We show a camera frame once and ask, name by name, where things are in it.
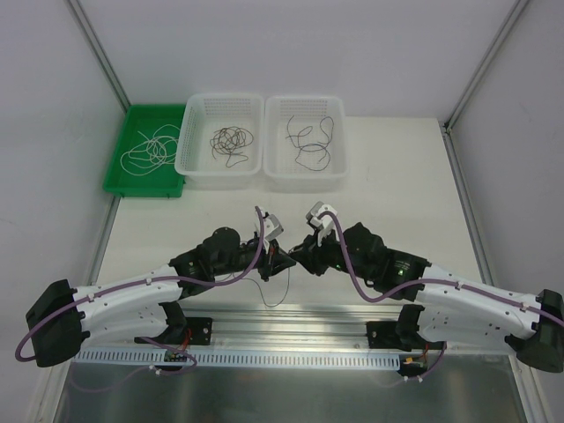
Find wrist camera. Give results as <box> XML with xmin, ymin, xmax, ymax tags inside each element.
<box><xmin>255</xmin><ymin>207</ymin><xmax>284</xmax><ymax>243</ymax></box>
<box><xmin>306</xmin><ymin>201</ymin><xmax>338</xmax><ymax>247</ymax></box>

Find white plastic basket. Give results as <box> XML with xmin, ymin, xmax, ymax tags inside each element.
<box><xmin>174</xmin><ymin>93</ymin><xmax>264</xmax><ymax>189</ymax></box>
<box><xmin>263</xmin><ymin>95</ymin><xmax>349</xmax><ymax>193</ymax></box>

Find right aluminium frame post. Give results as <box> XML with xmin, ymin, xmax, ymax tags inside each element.
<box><xmin>443</xmin><ymin>0</ymin><xmax>531</xmax><ymax>133</ymax></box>

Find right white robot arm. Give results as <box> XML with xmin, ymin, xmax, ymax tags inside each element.
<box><xmin>290</xmin><ymin>223</ymin><xmax>563</xmax><ymax>373</ymax></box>

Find left white plastic basket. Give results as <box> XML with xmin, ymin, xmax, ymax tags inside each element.
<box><xmin>174</xmin><ymin>93</ymin><xmax>264</xmax><ymax>189</ymax></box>

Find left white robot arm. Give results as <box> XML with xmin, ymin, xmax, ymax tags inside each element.
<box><xmin>20</xmin><ymin>227</ymin><xmax>296</xmax><ymax>367</ymax></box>

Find left aluminium frame post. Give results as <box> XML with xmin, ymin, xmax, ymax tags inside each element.
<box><xmin>64</xmin><ymin>0</ymin><xmax>131</xmax><ymax>113</ymax></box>

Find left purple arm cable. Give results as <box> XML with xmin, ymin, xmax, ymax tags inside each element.
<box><xmin>15</xmin><ymin>205</ymin><xmax>265</xmax><ymax>363</ymax></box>

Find dark wire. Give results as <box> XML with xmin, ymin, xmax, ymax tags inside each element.
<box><xmin>293</xmin><ymin>143</ymin><xmax>331</xmax><ymax>172</ymax></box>
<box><xmin>288</xmin><ymin>115</ymin><xmax>336</xmax><ymax>152</ymax></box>
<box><xmin>285</xmin><ymin>115</ymin><xmax>301</xmax><ymax>149</ymax></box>

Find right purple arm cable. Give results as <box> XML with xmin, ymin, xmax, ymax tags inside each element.
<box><xmin>319</xmin><ymin>211</ymin><xmax>564</xmax><ymax>330</ymax></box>

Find white slotted cable duct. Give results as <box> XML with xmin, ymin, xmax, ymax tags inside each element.
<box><xmin>73</xmin><ymin>347</ymin><xmax>400</xmax><ymax>371</ymax></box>

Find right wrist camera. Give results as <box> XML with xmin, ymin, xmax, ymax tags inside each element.
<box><xmin>306</xmin><ymin>201</ymin><xmax>338</xmax><ymax>247</ymax></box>

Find purple white wire bundle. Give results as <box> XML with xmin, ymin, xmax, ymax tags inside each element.
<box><xmin>240</xmin><ymin>268</ymin><xmax>292</xmax><ymax>308</ymax></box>

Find aluminium mounting rail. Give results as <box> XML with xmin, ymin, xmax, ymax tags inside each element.
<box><xmin>55</xmin><ymin>301</ymin><xmax>499</xmax><ymax>353</ymax></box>

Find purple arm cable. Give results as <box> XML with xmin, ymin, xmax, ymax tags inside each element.
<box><xmin>15</xmin><ymin>205</ymin><xmax>265</xmax><ymax>363</ymax></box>
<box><xmin>319</xmin><ymin>211</ymin><xmax>564</xmax><ymax>330</ymax></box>

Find right white plastic basket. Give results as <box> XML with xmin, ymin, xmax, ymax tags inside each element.
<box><xmin>263</xmin><ymin>95</ymin><xmax>349</xmax><ymax>193</ymax></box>

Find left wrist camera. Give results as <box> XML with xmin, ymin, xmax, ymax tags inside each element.
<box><xmin>255</xmin><ymin>207</ymin><xmax>284</xmax><ymax>243</ymax></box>

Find green plastic tray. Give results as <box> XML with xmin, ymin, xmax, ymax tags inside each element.
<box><xmin>102</xmin><ymin>104</ymin><xmax>185</xmax><ymax>198</ymax></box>

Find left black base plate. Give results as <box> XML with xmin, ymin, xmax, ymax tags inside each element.
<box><xmin>175</xmin><ymin>316</ymin><xmax>213</xmax><ymax>346</ymax></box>

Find brown wire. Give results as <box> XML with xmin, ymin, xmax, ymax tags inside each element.
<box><xmin>219</xmin><ymin>126</ymin><xmax>256</xmax><ymax>153</ymax></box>
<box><xmin>208</xmin><ymin>127</ymin><xmax>248</xmax><ymax>157</ymax></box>

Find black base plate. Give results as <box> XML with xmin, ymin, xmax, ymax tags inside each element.
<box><xmin>175</xmin><ymin>316</ymin><xmax>213</xmax><ymax>346</ymax></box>
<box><xmin>366</xmin><ymin>321</ymin><xmax>404</xmax><ymax>351</ymax></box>

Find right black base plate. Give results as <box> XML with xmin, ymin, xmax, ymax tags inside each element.
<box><xmin>366</xmin><ymin>321</ymin><xmax>404</xmax><ymax>351</ymax></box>

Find aluminium frame post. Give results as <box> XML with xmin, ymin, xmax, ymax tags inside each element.
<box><xmin>443</xmin><ymin>0</ymin><xmax>531</xmax><ymax>133</ymax></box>
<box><xmin>64</xmin><ymin>0</ymin><xmax>131</xmax><ymax>113</ymax></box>

